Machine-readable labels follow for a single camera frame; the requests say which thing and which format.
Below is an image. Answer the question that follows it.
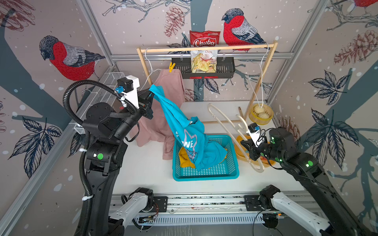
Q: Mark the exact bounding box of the yellow clothespin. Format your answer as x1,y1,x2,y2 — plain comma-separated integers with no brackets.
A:
169,62,176,73

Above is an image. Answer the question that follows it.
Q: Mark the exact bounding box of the red Chuba chips bag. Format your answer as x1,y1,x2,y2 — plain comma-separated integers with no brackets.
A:
190,30,220,73

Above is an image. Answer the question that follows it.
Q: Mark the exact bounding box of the wooden ring hanger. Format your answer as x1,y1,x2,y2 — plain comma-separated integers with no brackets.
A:
208,103,266,174

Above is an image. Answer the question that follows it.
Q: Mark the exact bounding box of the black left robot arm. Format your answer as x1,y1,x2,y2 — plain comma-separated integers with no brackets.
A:
63,78,154,236

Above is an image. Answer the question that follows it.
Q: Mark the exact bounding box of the white wire hanger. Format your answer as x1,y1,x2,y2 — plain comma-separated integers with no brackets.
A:
252,43,271,109

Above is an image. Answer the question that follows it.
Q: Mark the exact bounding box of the yellow t-shirt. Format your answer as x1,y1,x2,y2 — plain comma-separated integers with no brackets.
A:
179,148,227,170

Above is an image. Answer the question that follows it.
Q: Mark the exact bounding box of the pink-grey t-shirt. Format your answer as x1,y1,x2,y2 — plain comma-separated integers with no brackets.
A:
133,69,185,160

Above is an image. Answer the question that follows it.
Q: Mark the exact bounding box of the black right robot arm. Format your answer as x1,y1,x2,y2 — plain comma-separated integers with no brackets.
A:
240,123,376,236

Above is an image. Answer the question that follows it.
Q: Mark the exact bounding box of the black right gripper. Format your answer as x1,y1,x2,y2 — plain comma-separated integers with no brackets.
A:
239,136,285,165

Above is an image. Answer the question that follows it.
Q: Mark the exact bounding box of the wooden clothes rack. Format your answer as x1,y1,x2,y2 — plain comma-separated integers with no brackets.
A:
150,40,278,119

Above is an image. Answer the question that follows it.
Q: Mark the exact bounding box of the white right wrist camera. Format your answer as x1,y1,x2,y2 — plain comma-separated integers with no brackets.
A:
248,123,262,147

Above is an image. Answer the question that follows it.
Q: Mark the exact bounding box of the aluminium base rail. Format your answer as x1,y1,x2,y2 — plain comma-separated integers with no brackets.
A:
112,191,320,228

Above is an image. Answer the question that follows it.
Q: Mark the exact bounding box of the black wall basket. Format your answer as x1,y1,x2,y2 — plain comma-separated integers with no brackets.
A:
172,57,236,79

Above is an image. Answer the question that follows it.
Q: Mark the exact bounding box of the white wire wall shelf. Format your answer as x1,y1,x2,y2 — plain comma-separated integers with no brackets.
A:
76,72,125,120

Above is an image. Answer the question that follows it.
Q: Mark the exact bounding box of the white hanger of pink shirt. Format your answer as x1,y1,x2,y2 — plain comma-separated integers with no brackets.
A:
137,48,161,91

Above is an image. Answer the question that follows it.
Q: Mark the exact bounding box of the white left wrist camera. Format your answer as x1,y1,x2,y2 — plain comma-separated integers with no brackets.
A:
115,75,140,109

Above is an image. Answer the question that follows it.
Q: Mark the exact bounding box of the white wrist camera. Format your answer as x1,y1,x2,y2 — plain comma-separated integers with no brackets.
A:
115,75,140,109
248,123,262,147

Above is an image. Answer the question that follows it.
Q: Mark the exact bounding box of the teal t-shirt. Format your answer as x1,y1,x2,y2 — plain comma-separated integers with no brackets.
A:
149,85,227,168

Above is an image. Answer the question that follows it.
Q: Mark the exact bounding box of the teal plastic laundry basket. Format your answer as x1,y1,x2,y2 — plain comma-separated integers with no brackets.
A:
172,135,239,182

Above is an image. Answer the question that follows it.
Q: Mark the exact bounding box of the yellow bowl with buns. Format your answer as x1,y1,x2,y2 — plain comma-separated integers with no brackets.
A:
249,103,274,125

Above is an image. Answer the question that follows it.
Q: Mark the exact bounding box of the yellow plastic tray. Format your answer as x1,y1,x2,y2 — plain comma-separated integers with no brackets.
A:
234,144,276,167

